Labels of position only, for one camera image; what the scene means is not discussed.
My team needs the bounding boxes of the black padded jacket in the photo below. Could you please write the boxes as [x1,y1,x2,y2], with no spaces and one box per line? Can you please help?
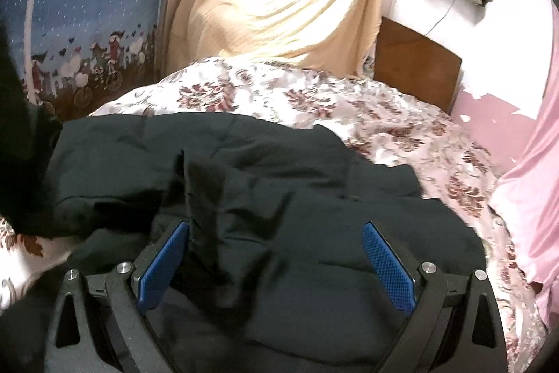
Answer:
[0,28,487,373]

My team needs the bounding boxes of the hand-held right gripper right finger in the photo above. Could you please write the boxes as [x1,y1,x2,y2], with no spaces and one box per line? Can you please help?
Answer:
[360,220,509,373]

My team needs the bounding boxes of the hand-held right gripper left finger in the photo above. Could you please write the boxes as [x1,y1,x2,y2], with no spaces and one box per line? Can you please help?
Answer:
[44,219,193,373]

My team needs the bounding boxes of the brown wooden headboard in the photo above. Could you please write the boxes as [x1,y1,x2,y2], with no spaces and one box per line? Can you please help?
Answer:
[373,18,464,114]

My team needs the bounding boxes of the pink cloth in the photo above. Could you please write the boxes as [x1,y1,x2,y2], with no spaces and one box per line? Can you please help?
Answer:
[488,50,559,323]

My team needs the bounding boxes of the thin white wall cable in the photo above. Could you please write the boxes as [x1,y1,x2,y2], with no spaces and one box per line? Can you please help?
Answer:
[423,0,461,37]

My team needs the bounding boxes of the blue printed cloth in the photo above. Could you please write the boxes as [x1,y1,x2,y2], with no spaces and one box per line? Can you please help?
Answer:
[0,0,184,122]

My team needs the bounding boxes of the floral satin bedspread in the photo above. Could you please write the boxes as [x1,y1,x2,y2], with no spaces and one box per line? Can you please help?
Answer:
[0,56,549,373]

